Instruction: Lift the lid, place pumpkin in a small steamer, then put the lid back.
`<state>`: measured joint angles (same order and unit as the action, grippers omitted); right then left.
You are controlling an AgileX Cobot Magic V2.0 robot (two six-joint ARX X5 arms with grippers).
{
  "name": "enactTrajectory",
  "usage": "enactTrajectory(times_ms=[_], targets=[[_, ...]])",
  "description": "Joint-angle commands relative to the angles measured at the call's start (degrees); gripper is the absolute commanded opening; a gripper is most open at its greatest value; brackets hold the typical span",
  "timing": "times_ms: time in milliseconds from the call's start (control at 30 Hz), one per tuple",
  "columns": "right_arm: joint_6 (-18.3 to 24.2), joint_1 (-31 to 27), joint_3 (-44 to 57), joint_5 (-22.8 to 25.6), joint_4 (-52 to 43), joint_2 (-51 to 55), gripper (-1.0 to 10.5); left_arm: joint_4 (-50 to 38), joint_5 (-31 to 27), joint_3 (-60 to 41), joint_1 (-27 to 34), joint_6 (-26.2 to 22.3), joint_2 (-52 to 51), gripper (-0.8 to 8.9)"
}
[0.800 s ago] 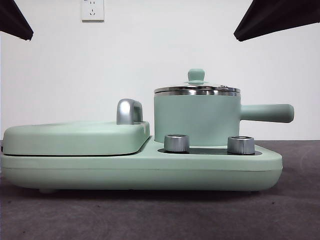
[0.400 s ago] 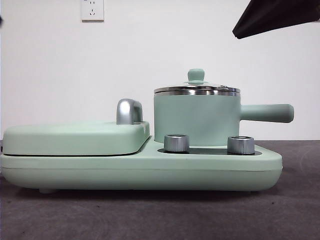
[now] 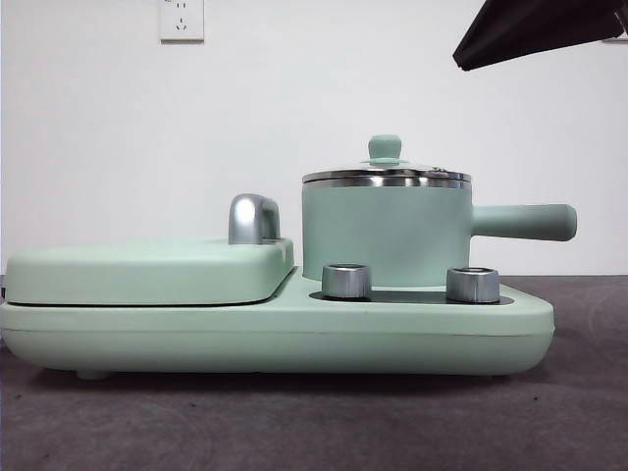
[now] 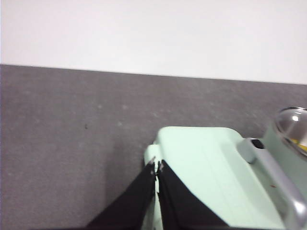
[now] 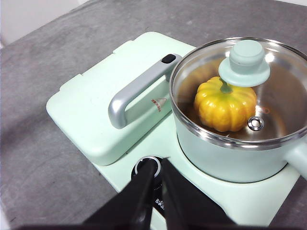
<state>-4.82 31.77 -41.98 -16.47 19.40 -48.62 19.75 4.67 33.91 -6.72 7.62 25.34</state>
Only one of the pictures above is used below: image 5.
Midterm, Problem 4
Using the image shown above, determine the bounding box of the green pot with straight handle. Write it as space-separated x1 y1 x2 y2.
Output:
169 37 307 184

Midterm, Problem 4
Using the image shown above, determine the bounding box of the green hinged griddle cover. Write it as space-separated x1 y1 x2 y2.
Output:
45 31 196 166

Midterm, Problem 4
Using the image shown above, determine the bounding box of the yellow pumpkin with green stem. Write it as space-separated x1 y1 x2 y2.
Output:
193 76 258 133

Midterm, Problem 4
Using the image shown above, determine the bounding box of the silver control knob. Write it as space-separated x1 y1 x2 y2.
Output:
131 155 162 190

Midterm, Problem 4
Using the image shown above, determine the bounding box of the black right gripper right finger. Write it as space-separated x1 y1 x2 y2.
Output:
160 156 237 227

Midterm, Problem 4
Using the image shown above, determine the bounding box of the glass lid with green knob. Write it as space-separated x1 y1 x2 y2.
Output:
169 37 307 150

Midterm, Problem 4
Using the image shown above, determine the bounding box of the green breakfast machine base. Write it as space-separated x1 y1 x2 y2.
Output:
45 31 302 230

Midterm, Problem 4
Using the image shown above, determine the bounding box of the silver griddle cover handle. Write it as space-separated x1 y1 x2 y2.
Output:
107 54 183 130

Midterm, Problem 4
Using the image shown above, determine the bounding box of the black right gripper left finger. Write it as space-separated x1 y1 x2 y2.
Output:
83 163 157 227

